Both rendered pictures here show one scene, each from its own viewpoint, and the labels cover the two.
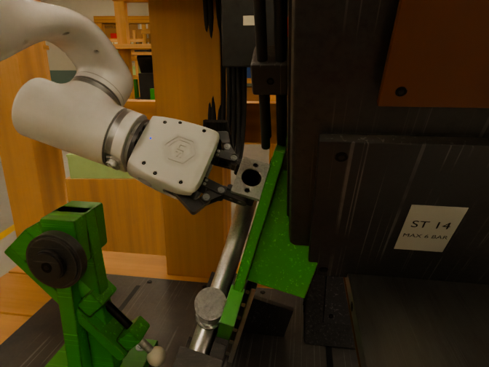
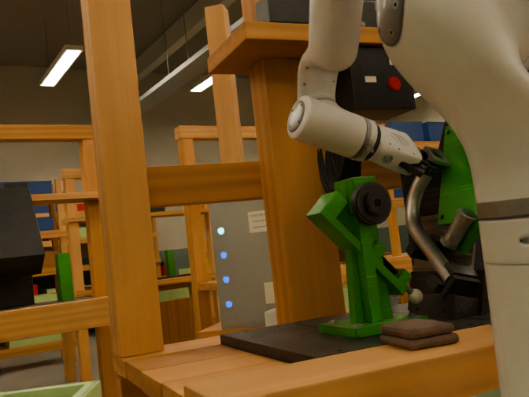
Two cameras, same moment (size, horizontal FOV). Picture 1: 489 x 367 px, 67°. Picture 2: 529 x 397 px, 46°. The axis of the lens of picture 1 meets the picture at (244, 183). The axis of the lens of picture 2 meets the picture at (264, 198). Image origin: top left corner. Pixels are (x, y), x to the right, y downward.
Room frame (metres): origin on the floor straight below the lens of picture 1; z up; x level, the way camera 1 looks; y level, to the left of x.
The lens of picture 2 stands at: (-0.39, 0.98, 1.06)
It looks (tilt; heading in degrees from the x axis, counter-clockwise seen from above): 5 degrees up; 327
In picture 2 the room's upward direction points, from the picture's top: 6 degrees counter-clockwise
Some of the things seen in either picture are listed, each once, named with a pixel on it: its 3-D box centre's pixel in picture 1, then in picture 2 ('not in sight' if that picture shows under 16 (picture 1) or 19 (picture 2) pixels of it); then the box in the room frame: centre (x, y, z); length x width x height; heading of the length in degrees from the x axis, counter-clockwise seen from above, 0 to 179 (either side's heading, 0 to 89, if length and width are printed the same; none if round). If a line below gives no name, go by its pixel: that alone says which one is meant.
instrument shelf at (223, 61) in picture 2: not in sight; (389, 53); (0.72, -0.17, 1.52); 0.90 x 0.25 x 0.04; 81
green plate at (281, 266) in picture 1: (284, 223); (475, 170); (0.41, -0.05, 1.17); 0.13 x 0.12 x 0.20; 81
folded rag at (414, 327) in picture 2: not in sight; (416, 332); (0.28, 0.30, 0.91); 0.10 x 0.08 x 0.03; 162
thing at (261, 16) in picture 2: not in sight; (291, 13); (0.73, 0.12, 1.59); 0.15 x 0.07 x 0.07; 81
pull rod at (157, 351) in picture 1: (146, 346); (408, 289); (0.45, 0.14, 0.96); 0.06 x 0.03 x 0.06; 81
